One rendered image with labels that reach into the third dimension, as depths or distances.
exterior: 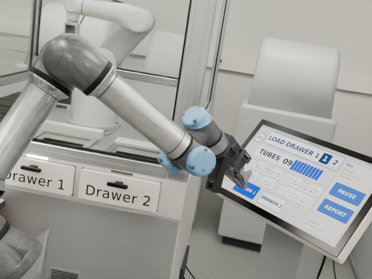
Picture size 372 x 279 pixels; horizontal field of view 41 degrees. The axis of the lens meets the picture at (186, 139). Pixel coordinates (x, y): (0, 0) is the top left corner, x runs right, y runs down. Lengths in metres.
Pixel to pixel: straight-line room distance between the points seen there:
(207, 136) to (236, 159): 0.15
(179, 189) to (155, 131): 0.60
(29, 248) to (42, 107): 0.34
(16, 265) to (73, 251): 0.82
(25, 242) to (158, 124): 0.40
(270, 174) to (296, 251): 0.25
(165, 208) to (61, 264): 0.47
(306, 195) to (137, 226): 0.65
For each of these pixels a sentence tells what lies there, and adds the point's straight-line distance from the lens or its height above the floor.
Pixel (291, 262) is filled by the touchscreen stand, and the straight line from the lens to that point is 1.63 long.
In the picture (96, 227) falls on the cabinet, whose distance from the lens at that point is 1.88.
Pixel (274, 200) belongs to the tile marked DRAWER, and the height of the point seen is 1.01.
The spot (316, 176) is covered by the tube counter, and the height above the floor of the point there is 1.11.
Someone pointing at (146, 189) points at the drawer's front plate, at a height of 0.90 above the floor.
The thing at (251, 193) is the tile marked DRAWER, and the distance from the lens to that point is 1.59.
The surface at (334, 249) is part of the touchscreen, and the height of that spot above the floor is 0.97.
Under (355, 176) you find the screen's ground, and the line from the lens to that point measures 1.50.
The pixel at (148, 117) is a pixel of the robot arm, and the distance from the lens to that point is 1.17.
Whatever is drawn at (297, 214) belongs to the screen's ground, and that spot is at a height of 1.00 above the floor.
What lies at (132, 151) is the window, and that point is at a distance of 1.76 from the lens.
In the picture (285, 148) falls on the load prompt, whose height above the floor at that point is 1.14.
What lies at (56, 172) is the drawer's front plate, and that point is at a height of 0.90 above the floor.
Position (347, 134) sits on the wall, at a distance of 4.99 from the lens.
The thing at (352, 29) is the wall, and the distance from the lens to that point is 4.88.
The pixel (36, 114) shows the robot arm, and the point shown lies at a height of 1.23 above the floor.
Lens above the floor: 1.52
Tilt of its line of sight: 14 degrees down
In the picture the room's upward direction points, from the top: 9 degrees clockwise
